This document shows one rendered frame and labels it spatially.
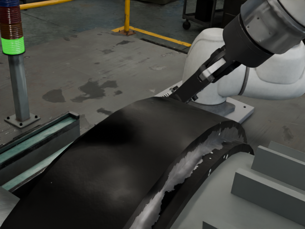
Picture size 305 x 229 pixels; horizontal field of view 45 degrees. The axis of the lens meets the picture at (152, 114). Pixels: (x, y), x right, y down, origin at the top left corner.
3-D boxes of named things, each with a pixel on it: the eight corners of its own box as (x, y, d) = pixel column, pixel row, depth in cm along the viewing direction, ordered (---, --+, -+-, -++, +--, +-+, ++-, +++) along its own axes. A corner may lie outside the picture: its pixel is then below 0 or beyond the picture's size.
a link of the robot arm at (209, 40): (180, 80, 133) (190, 19, 121) (231, 86, 133) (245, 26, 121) (179, 102, 119) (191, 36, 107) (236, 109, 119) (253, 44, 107)
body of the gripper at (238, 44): (253, 5, 55) (211, 43, 61) (231, 16, 49) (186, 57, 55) (286, 44, 55) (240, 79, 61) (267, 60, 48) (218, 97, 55)
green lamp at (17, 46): (12, 57, 104) (10, 41, 102) (-2, 51, 107) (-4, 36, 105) (29, 51, 109) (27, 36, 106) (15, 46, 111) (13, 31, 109)
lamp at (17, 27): (10, 41, 102) (8, 25, 100) (-4, 36, 105) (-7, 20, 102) (27, 36, 106) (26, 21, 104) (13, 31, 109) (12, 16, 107)
